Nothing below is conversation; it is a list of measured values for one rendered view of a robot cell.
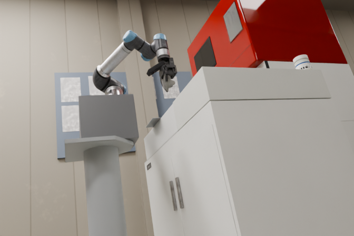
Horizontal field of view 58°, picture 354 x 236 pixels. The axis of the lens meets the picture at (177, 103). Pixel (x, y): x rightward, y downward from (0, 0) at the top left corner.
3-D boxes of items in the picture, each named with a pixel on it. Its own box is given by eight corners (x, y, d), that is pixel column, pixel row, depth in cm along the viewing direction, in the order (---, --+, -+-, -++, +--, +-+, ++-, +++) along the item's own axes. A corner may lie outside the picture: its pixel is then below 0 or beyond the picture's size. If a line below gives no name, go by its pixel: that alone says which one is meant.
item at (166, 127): (160, 159, 200) (157, 137, 205) (195, 129, 153) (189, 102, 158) (146, 160, 196) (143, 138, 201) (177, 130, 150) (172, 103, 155)
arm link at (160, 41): (159, 41, 194) (168, 34, 188) (162, 57, 190) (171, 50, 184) (149, 38, 188) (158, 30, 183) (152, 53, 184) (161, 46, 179)
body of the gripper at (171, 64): (177, 74, 177) (174, 55, 181) (163, 73, 173) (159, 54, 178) (173, 80, 183) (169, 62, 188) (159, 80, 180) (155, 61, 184)
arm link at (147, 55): (136, 45, 195) (147, 36, 188) (150, 56, 200) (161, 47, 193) (134, 54, 190) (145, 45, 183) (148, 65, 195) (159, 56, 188)
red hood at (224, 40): (275, 110, 284) (257, 52, 306) (348, 64, 215) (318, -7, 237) (199, 113, 255) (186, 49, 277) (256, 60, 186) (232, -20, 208)
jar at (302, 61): (306, 78, 157) (300, 61, 160) (317, 71, 151) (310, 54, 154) (295, 78, 154) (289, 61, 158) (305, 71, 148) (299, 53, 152)
